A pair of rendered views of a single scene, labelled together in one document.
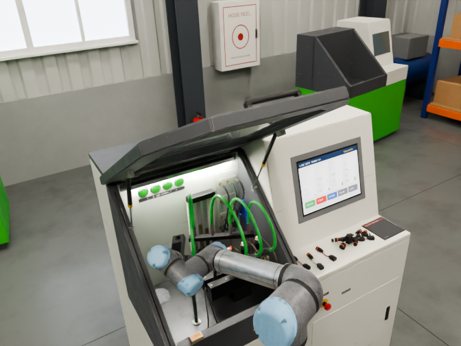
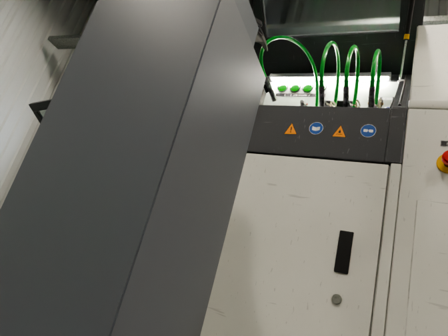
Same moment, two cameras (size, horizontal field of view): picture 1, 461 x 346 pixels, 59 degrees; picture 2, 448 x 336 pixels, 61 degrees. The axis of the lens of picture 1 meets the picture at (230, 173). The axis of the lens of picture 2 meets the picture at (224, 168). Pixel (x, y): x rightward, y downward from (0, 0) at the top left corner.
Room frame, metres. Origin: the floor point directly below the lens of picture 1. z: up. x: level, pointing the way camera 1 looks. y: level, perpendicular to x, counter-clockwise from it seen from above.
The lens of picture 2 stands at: (0.63, -0.81, 0.36)
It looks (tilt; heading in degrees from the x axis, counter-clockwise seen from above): 19 degrees up; 56
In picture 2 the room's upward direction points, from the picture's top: 15 degrees clockwise
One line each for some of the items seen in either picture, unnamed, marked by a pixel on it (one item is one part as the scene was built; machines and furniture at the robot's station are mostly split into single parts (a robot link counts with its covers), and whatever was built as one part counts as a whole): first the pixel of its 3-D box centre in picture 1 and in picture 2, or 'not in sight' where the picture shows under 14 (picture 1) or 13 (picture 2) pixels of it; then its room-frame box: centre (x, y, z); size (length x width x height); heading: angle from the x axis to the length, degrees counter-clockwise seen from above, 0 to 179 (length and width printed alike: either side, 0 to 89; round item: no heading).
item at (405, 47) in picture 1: (407, 69); not in sight; (7.02, -3.11, 0.56); 1.00 x 0.48 x 1.12; 121
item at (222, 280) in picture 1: (237, 281); not in sight; (1.56, -0.01, 0.91); 0.34 x 0.10 x 0.15; 119
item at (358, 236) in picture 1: (352, 237); not in sight; (1.74, -0.62, 1.01); 0.23 x 0.11 x 0.06; 119
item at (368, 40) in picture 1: (351, 84); not in sight; (5.47, -1.69, 0.77); 1.30 x 0.85 x 1.55; 129
